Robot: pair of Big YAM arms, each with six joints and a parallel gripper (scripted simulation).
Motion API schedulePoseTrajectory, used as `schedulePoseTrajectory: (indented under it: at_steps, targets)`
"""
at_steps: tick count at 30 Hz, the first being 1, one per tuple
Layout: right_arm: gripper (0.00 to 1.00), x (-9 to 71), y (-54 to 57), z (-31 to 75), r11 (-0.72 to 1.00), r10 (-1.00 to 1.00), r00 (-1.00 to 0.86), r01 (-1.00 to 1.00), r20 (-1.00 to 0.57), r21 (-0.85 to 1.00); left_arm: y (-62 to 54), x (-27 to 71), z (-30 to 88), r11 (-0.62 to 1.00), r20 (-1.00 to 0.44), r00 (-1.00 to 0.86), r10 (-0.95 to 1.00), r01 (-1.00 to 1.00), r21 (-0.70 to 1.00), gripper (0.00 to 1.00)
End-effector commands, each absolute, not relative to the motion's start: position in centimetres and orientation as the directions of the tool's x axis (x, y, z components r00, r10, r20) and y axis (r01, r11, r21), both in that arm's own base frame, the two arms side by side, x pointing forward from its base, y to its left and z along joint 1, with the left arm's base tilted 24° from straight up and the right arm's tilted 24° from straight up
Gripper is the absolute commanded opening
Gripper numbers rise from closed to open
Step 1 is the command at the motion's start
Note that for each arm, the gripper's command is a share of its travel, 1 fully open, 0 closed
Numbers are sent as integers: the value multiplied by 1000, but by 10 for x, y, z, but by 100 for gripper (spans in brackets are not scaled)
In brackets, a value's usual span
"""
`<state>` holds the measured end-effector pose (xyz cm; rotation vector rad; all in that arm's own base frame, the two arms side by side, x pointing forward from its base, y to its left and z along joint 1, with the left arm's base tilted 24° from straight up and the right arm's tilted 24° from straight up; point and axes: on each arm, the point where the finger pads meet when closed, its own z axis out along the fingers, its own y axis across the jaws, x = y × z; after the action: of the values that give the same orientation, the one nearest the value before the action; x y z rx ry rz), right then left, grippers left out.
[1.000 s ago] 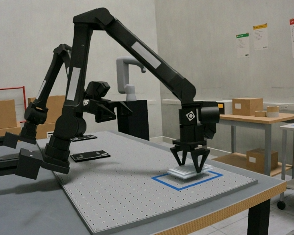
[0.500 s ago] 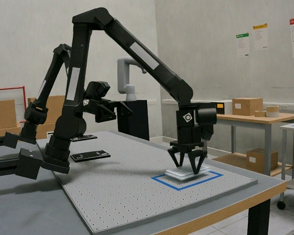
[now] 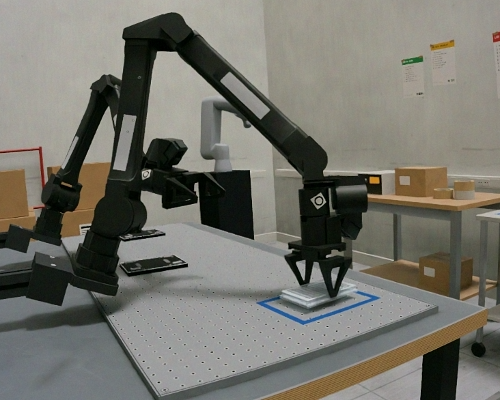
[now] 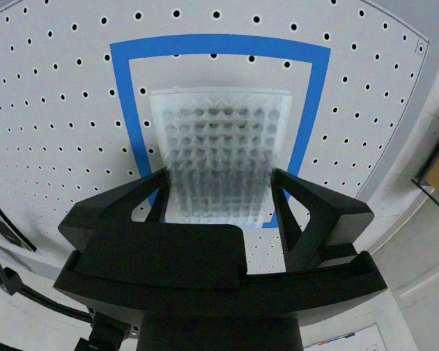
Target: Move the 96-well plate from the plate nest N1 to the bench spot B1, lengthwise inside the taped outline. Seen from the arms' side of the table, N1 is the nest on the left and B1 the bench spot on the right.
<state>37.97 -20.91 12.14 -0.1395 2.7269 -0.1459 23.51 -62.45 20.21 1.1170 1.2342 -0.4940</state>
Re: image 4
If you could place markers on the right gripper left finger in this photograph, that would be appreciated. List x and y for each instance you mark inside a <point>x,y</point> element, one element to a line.
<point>118,203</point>

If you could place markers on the blue tape outline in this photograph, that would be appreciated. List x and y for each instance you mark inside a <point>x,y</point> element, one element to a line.
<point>121,52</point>

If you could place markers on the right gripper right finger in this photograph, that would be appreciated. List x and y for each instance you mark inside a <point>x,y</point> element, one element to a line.
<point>335,219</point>

